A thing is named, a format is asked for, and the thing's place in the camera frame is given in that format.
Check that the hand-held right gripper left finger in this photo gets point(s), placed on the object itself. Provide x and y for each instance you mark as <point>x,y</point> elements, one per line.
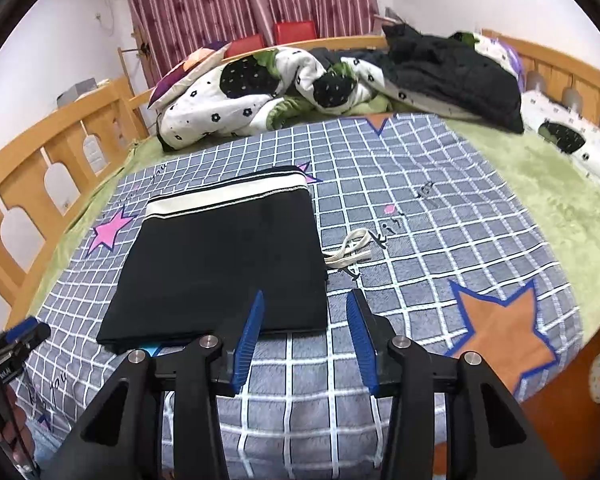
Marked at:
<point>245,345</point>

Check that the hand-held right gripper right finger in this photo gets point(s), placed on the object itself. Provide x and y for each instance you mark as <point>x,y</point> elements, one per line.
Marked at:
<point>362,345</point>

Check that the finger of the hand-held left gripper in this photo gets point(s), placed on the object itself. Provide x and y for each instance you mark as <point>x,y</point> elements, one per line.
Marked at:
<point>22,330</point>

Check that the black pants with white waistband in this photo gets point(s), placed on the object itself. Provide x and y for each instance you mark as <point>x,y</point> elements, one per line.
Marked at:
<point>220,260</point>

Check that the person's jeans leg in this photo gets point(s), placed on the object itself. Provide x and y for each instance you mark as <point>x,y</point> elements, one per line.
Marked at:
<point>45,440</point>

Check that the grey grid blanket with stars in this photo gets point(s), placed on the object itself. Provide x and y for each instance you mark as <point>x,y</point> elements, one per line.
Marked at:
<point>430,240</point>

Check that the green bed sheet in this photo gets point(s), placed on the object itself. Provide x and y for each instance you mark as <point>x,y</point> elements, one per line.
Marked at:
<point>530,170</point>

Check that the white floral quilt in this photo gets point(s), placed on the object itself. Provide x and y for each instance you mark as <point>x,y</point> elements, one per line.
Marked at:
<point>205,105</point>

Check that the grey box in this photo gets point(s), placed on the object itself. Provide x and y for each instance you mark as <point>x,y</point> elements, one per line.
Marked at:
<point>80,91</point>

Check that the patchwork pillow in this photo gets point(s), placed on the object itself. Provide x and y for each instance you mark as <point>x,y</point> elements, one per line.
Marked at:
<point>180,77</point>

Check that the black jacket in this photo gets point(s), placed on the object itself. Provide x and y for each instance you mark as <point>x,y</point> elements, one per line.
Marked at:
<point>445,75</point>

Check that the red chair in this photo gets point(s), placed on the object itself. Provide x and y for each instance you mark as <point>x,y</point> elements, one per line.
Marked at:
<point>295,31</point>
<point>245,44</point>

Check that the wooden coat rack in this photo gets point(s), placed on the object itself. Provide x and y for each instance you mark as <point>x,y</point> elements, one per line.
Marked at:
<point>142,52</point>

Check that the white floral pillow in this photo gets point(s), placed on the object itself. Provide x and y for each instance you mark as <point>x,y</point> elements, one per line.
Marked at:
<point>570,125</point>

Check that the purple patterned pillow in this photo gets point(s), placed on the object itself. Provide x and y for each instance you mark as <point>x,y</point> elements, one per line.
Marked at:
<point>502,55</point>

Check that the wooden bed frame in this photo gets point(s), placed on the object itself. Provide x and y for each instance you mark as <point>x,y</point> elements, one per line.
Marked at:
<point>25,152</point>

